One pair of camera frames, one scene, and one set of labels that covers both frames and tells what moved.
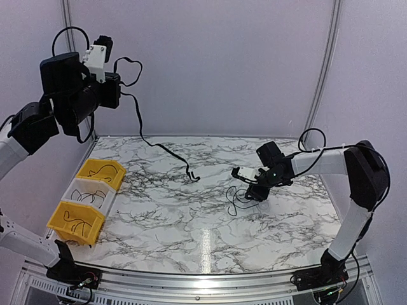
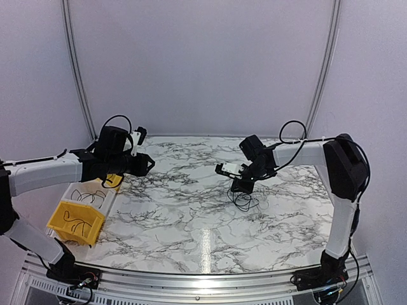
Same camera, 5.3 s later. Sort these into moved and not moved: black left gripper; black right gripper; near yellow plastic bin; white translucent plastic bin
Moved: black left gripper; black right gripper
Not moved: near yellow plastic bin; white translucent plastic bin
